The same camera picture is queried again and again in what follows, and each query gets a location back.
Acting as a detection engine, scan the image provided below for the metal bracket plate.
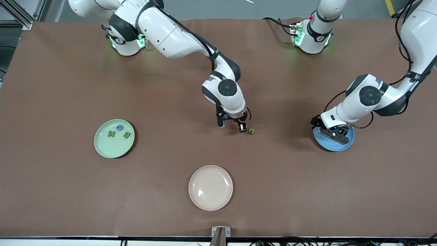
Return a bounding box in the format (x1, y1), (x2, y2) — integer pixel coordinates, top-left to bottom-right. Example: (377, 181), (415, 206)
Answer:
(211, 226), (231, 237)

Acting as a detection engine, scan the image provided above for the black base cable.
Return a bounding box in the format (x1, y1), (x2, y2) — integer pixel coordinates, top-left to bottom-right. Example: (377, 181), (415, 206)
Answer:
(262, 17), (295, 37)

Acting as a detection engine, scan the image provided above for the brown table cover mat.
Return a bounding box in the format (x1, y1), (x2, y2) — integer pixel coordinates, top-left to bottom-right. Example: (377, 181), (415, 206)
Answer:
(0, 18), (437, 238)

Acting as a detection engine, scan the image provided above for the brown camera post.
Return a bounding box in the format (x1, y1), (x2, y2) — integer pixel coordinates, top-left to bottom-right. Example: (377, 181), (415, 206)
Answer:
(209, 228), (227, 246)

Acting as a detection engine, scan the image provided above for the aluminium frame post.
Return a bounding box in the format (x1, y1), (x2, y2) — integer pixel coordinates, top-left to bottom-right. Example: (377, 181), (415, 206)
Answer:
(0, 0), (34, 30)

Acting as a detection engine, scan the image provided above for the green plate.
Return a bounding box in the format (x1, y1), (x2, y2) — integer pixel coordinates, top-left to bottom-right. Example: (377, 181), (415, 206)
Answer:
(94, 119), (135, 159)

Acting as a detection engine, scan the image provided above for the beige plate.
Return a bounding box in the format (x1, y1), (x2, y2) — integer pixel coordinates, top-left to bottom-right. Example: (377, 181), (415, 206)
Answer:
(188, 165), (234, 211)

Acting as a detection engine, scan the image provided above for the blue plate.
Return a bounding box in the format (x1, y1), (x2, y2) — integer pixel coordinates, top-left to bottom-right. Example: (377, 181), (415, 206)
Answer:
(313, 126), (355, 152)

